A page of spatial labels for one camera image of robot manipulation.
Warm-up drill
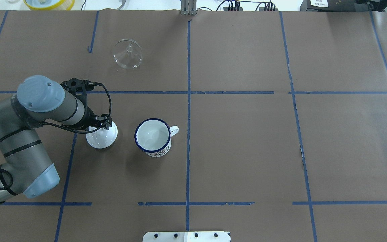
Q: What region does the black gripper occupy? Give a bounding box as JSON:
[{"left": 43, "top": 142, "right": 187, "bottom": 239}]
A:
[{"left": 79, "top": 106, "right": 113, "bottom": 131}]

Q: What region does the white ceramic lid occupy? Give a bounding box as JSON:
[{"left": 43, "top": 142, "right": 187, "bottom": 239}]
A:
[{"left": 86, "top": 121, "right": 118, "bottom": 149}]

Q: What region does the clear plastic funnel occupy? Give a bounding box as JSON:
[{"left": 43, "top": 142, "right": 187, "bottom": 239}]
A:
[{"left": 112, "top": 38, "right": 143, "bottom": 69}]

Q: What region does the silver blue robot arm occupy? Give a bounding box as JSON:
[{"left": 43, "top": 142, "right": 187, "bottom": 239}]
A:
[{"left": 0, "top": 75, "right": 113, "bottom": 205}]

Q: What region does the white enamel mug blue rim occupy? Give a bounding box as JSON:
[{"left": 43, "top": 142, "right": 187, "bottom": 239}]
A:
[{"left": 134, "top": 118, "right": 179, "bottom": 158}]

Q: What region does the yellow tape roll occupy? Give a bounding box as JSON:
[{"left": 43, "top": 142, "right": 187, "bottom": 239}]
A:
[{"left": 23, "top": 0, "right": 75, "bottom": 11}]

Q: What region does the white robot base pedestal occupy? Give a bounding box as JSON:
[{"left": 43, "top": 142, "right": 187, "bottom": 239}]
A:
[{"left": 142, "top": 231, "right": 231, "bottom": 242}]

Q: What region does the aluminium frame post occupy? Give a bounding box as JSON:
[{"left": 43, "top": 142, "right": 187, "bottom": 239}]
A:
[{"left": 180, "top": 0, "right": 198, "bottom": 15}]

